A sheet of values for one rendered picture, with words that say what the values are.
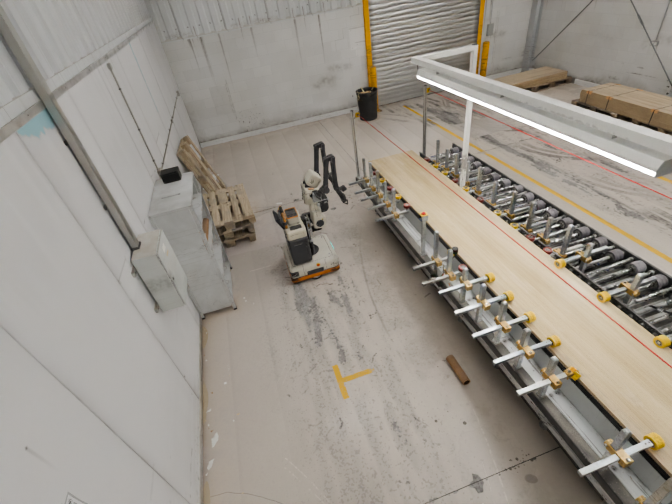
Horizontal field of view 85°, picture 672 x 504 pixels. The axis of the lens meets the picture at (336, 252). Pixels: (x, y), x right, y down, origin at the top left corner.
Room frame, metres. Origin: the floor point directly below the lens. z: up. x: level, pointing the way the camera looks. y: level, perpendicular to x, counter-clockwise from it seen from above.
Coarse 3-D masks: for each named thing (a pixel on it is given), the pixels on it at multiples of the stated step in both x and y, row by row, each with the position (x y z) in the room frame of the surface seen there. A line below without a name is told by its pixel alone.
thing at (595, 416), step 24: (408, 216) 3.80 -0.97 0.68; (432, 240) 3.20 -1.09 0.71; (456, 264) 2.72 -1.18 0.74; (576, 384) 1.25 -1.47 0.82; (600, 408) 1.07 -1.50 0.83; (552, 432) 1.26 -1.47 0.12; (600, 432) 1.00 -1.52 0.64; (576, 456) 1.04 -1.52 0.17; (648, 456) 0.76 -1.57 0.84; (648, 480) 0.69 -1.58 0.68
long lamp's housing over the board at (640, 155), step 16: (432, 80) 3.44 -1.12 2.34; (448, 80) 3.21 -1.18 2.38; (480, 96) 2.74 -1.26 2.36; (496, 96) 2.62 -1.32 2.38; (512, 112) 2.37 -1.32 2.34; (528, 112) 2.25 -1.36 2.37; (544, 112) 2.18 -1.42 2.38; (560, 128) 1.97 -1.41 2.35; (576, 128) 1.88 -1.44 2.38; (592, 128) 1.85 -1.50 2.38; (592, 144) 1.74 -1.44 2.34; (608, 144) 1.67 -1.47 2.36; (624, 144) 1.61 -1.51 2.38; (640, 160) 1.48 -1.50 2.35; (656, 160) 1.43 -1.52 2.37; (656, 176) 1.39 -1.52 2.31
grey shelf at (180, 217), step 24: (168, 192) 3.77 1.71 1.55; (192, 192) 3.72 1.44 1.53; (168, 216) 3.33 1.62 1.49; (192, 216) 3.37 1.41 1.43; (168, 240) 3.31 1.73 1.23; (192, 240) 3.35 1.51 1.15; (216, 240) 4.24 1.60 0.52; (192, 264) 3.33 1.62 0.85; (216, 264) 3.38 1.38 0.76; (192, 288) 3.31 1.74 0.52; (216, 288) 3.36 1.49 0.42
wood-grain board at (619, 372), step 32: (384, 160) 5.04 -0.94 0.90; (416, 160) 4.86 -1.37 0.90; (416, 192) 3.97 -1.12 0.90; (448, 192) 3.84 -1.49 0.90; (448, 224) 3.19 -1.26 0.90; (480, 224) 3.10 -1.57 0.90; (480, 256) 2.60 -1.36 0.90; (512, 256) 2.52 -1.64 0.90; (544, 256) 2.45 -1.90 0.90; (512, 288) 2.13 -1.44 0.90; (544, 288) 2.07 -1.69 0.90; (576, 288) 2.01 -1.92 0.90; (544, 320) 1.75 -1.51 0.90; (576, 320) 1.70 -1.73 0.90; (608, 320) 1.65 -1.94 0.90; (576, 352) 1.44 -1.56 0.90; (608, 352) 1.40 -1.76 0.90; (640, 352) 1.36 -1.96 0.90; (608, 384) 1.17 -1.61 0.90; (640, 384) 1.14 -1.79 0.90; (640, 416) 0.95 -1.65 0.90
